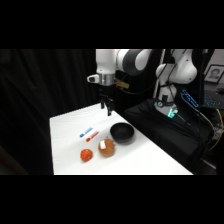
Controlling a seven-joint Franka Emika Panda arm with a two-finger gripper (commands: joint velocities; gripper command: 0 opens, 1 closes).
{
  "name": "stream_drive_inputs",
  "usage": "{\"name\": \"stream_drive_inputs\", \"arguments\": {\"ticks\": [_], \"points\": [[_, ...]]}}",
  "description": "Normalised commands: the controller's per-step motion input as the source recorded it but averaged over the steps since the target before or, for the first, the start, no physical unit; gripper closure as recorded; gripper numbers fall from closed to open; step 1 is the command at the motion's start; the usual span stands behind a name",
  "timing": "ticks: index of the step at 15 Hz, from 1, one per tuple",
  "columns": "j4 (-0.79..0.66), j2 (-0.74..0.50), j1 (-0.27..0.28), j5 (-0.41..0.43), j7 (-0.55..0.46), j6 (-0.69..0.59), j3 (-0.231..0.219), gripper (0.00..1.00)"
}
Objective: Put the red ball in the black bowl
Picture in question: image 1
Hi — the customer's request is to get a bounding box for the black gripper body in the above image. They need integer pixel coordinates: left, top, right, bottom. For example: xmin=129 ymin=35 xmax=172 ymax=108
xmin=98 ymin=93 xmax=115 ymax=109

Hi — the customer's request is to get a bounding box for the red ball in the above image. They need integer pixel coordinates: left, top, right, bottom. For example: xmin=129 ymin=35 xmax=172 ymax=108
xmin=80 ymin=148 xmax=94 ymax=163

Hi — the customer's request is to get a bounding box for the black bowl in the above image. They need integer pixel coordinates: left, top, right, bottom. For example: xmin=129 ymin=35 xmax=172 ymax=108
xmin=109 ymin=121 xmax=136 ymax=145

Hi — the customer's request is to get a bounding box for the orange ball with white label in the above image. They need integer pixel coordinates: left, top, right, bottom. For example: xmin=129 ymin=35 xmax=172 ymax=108
xmin=97 ymin=138 xmax=117 ymax=158

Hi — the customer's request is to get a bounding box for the yellowish wrist tag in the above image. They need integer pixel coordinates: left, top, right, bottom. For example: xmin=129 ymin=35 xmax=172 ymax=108
xmin=114 ymin=79 xmax=131 ymax=90

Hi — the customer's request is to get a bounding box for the red marker pen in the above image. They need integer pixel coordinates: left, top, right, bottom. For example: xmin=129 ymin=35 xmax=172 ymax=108
xmin=85 ymin=130 xmax=100 ymax=143

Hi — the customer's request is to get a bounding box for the blue marker pen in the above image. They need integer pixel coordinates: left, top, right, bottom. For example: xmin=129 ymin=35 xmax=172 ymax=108
xmin=79 ymin=126 xmax=94 ymax=138

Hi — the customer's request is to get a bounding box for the black robot stand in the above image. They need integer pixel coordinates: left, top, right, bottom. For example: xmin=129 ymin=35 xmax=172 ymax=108
xmin=122 ymin=98 xmax=216 ymax=176

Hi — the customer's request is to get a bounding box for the black curtain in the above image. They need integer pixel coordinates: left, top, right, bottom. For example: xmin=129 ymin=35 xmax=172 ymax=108
xmin=0 ymin=49 xmax=101 ymax=176

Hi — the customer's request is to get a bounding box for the small green light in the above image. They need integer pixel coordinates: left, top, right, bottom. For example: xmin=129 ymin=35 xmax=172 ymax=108
xmin=167 ymin=108 xmax=178 ymax=120

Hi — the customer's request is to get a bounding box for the blue lit device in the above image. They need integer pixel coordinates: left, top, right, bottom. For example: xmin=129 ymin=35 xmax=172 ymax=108
xmin=180 ymin=88 xmax=200 ymax=109

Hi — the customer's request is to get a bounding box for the framed portrait picture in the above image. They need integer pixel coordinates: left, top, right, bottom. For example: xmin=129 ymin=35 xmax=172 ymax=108
xmin=203 ymin=63 xmax=224 ymax=85

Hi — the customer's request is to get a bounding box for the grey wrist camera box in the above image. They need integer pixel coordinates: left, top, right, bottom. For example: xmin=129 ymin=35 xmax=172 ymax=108
xmin=86 ymin=74 xmax=101 ymax=84

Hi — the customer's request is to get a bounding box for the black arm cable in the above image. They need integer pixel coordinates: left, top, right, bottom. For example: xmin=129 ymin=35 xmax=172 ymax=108
xmin=116 ymin=49 xmax=168 ymax=97

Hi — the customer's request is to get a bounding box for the yellow cable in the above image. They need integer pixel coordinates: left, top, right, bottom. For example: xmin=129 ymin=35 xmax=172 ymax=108
xmin=209 ymin=108 xmax=224 ymax=152

